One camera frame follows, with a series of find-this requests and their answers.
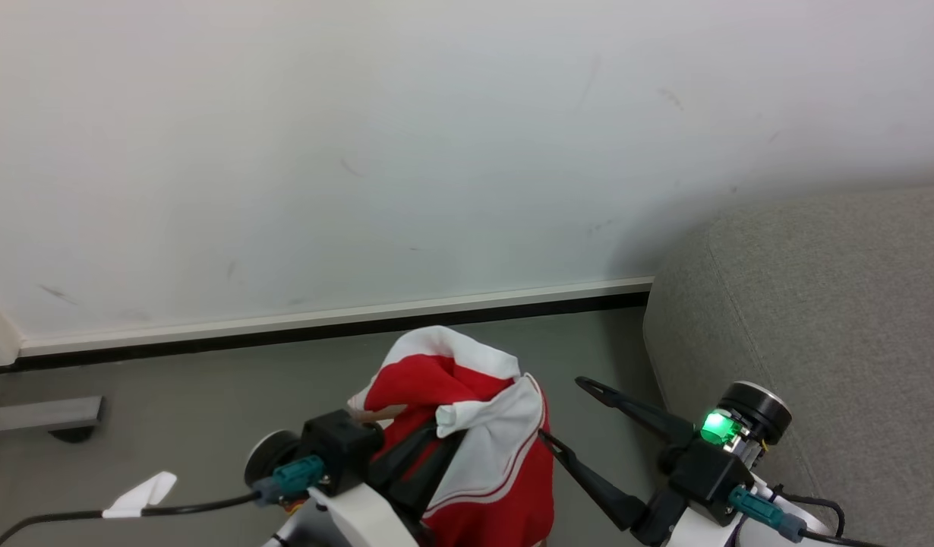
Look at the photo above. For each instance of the red and white garment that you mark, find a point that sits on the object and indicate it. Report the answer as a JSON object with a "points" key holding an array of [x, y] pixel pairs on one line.
{"points": [[482, 448]]}

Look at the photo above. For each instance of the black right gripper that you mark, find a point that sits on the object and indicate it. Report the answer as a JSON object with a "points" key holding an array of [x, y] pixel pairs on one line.
{"points": [[708, 465]]}

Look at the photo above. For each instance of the grey flat floor block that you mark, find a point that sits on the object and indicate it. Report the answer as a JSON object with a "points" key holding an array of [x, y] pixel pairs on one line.
{"points": [[45, 415]]}

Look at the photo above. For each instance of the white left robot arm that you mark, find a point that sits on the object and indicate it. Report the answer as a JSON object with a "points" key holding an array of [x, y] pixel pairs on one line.
{"points": [[361, 520]]}

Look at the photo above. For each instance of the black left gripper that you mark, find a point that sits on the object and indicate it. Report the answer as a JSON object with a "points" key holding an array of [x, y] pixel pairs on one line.
{"points": [[338, 448]]}

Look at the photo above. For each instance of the grey fabric sofa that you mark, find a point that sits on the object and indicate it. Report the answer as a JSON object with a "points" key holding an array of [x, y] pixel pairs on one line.
{"points": [[816, 342]]}

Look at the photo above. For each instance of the white wall baseboard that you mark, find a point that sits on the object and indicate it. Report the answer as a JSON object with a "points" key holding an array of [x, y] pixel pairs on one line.
{"points": [[323, 319]]}

